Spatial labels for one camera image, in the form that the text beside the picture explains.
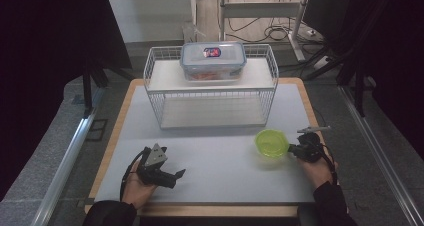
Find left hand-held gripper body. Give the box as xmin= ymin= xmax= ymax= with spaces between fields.
xmin=135 ymin=143 xmax=178 ymax=189

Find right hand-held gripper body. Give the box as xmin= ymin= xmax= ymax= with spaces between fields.
xmin=295 ymin=125 xmax=332 ymax=164

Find green translucent plastic bowl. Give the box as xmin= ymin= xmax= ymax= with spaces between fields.
xmin=254 ymin=128 xmax=291 ymax=159

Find white wire shelf rack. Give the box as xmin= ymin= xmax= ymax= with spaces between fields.
xmin=142 ymin=43 xmax=280 ymax=131

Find clear lidded food container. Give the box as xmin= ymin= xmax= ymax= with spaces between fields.
xmin=179 ymin=41 xmax=248 ymax=83

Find person's right hand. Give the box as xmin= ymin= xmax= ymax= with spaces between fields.
xmin=297 ymin=150 xmax=338 ymax=191

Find person's left hand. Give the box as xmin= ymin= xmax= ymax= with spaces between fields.
xmin=121 ymin=159 xmax=158 ymax=210

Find white table mat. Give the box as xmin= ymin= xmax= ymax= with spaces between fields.
xmin=94 ymin=83 xmax=317 ymax=206

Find black metal stand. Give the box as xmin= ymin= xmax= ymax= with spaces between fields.
xmin=335 ymin=61 xmax=367 ymax=118
xmin=81 ymin=63 xmax=110 ymax=118

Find white power strip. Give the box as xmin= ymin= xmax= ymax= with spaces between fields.
xmin=312 ymin=55 xmax=332 ymax=71

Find white cabinet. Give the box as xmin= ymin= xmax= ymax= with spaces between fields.
xmin=107 ymin=0 xmax=198 ymax=44

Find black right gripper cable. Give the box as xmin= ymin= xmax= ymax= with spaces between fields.
xmin=315 ymin=141 xmax=339 ymax=187

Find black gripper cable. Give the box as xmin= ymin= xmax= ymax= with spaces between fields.
xmin=119 ymin=147 xmax=152 ymax=203
xmin=315 ymin=141 xmax=339 ymax=187

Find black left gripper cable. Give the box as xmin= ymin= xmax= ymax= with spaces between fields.
xmin=119 ymin=147 xmax=152 ymax=203

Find aluminium rail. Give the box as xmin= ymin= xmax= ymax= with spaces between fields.
xmin=30 ymin=85 xmax=106 ymax=226
xmin=337 ymin=85 xmax=424 ymax=226

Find black floor cables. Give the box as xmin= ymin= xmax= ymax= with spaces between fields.
xmin=225 ymin=16 xmax=323 ymax=44

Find white metal desk frame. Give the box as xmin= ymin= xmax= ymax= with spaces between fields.
xmin=217 ymin=0 xmax=310 ymax=62

